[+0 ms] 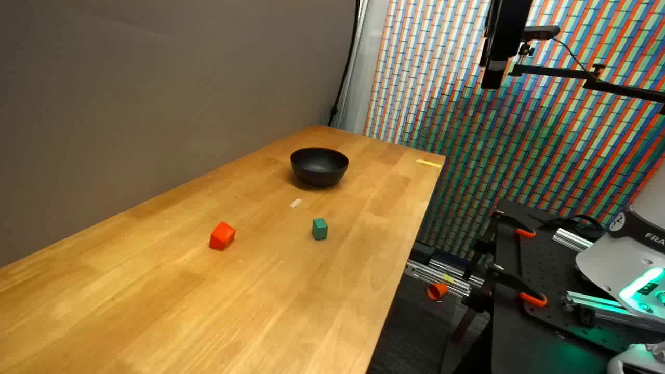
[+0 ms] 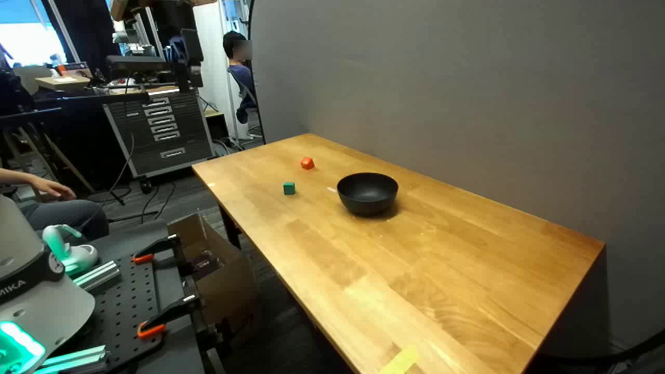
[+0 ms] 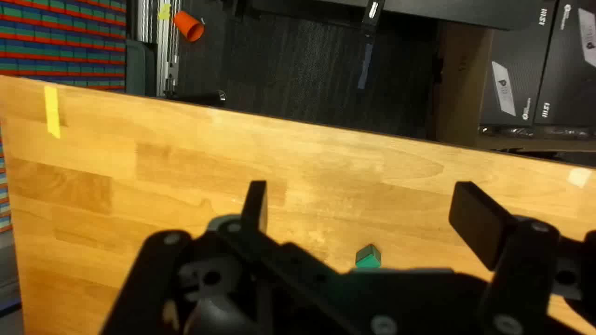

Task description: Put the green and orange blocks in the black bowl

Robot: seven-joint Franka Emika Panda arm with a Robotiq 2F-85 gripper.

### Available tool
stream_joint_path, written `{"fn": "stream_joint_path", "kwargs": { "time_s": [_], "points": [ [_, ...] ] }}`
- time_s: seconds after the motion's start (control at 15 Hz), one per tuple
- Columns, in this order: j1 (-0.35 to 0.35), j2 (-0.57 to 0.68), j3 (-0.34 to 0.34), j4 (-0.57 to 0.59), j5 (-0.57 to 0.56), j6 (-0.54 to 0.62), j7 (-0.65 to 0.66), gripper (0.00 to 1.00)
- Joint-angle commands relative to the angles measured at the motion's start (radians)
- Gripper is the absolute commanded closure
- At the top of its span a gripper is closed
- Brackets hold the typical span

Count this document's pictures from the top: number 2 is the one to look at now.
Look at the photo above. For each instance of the green block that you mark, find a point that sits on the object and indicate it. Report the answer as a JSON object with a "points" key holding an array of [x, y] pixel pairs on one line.
{"points": [[289, 188]]}

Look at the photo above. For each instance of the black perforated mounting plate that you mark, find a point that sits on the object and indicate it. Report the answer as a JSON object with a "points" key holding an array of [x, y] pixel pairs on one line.
{"points": [[125, 303]]}

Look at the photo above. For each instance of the aluminium profile rail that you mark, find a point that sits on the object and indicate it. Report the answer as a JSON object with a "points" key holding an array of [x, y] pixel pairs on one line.
{"points": [[73, 360], [95, 275]]}

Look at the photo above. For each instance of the seated person blue shirt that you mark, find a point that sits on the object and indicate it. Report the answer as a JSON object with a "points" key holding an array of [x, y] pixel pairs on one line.
{"points": [[239, 72]]}

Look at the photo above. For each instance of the grey fabric backdrop panel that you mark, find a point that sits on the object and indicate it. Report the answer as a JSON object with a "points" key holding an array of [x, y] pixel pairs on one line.
{"points": [[449, 84]]}

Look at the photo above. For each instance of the pale green plastic device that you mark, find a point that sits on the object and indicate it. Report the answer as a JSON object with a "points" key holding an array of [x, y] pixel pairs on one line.
{"points": [[68, 252]]}

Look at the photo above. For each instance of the bystander bare hand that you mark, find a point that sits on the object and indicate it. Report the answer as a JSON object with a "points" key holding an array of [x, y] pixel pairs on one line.
{"points": [[55, 188]]}

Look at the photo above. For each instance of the bystander bare forearm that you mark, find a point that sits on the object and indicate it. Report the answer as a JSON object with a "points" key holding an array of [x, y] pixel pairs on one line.
{"points": [[12, 174]]}

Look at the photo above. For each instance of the brown cardboard box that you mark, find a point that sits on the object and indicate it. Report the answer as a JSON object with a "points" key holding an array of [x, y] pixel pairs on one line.
{"points": [[220, 270]]}

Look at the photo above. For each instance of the black tripod stand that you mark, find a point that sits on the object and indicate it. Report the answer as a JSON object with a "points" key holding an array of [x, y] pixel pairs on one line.
{"points": [[41, 138]]}

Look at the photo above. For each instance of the orange block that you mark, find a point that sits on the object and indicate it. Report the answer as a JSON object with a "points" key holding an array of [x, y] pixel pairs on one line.
{"points": [[308, 162]]}

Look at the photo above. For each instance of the bystander leg in jeans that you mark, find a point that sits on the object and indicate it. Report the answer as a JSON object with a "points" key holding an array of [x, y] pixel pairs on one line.
{"points": [[64, 217]]}

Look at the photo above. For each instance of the black bowl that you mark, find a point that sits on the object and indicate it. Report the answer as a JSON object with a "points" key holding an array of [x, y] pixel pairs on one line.
{"points": [[366, 193]]}

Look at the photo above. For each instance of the yellow tape strip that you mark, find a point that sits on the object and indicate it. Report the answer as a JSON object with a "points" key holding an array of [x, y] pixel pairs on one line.
{"points": [[399, 361]]}

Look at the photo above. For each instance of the dark drawer cabinet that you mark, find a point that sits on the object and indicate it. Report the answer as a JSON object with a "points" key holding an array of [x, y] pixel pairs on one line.
{"points": [[162, 132]]}

